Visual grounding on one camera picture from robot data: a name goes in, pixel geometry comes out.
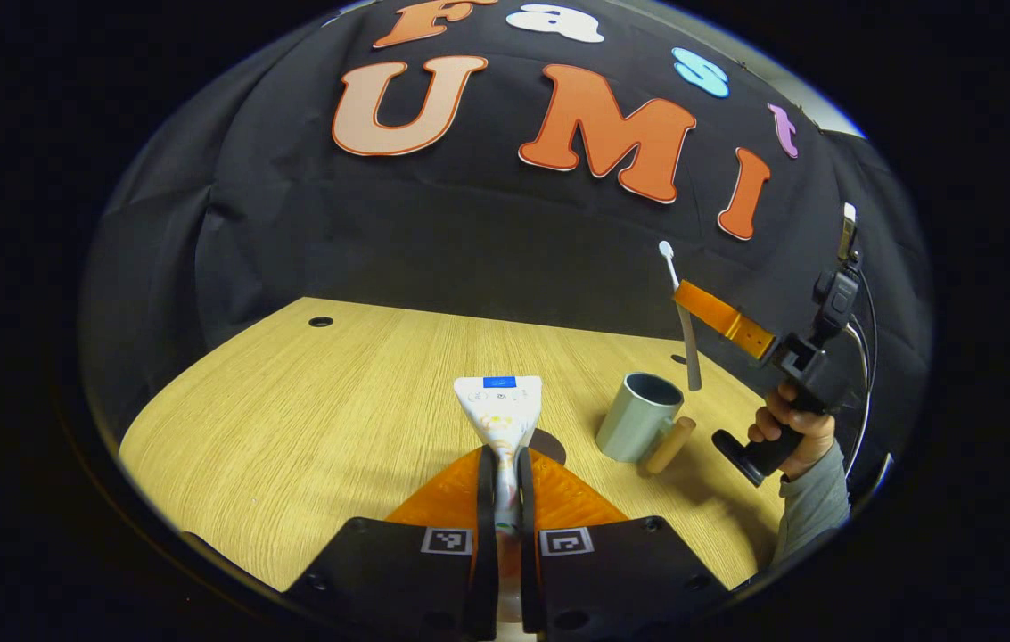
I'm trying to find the pale cup with wooden handle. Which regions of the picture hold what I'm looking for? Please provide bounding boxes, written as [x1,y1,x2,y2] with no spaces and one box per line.
[595,372,698,476]

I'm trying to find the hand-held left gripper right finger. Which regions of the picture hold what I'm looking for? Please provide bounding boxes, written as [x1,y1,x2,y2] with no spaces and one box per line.
[517,446,733,642]

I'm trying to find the black backdrop cloth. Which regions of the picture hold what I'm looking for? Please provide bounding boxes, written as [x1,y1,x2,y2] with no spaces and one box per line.
[77,0,933,500]

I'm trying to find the white toothbrush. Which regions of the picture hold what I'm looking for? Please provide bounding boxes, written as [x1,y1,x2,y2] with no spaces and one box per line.
[658,240,703,392]

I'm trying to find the black cable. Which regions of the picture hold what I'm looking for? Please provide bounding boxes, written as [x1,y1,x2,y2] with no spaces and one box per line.
[839,267,893,500]

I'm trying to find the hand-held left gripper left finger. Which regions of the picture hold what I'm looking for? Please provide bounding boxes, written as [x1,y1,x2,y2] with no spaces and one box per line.
[283,445,500,642]

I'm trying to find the brown round coaster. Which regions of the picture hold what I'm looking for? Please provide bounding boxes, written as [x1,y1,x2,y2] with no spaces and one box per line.
[530,428,568,467]

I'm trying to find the white toothpaste tube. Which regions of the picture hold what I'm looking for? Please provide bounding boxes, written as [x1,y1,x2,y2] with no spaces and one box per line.
[454,374,545,625]

